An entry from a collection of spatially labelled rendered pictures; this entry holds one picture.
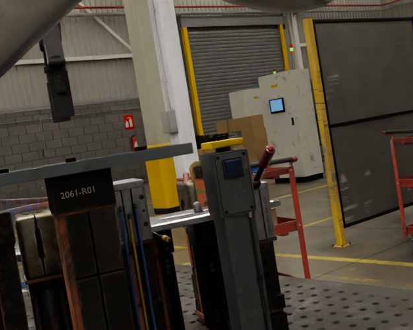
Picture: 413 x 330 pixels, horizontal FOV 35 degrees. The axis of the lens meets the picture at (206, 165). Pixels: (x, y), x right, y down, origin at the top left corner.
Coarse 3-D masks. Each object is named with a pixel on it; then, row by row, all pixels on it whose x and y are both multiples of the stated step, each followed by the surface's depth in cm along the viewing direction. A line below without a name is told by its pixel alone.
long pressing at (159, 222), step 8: (272, 200) 145; (160, 216) 152; (168, 216) 149; (176, 216) 149; (184, 216) 145; (192, 216) 140; (200, 216) 139; (208, 216) 140; (152, 224) 140; (160, 224) 136; (168, 224) 137; (176, 224) 137; (184, 224) 138; (192, 224) 138; (16, 248) 136; (16, 256) 127
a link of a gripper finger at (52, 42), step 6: (54, 30) 98; (48, 36) 97; (54, 36) 97; (48, 42) 97; (54, 42) 97; (60, 42) 97; (48, 48) 96; (54, 48) 96; (60, 48) 97; (48, 54) 96; (54, 54) 96; (60, 54) 96; (48, 60) 95
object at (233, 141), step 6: (234, 138) 113; (240, 138) 113; (204, 144) 115; (210, 144) 112; (216, 144) 111; (222, 144) 112; (228, 144) 112; (234, 144) 112; (240, 144) 113; (216, 150) 114; (222, 150) 114; (228, 150) 114
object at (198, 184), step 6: (198, 162) 163; (192, 168) 162; (198, 168) 163; (192, 174) 162; (198, 174) 162; (192, 180) 163; (198, 180) 162; (198, 186) 162; (204, 186) 162; (198, 192) 162; (204, 192) 162; (198, 198) 161; (204, 198) 162; (204, 204) 161
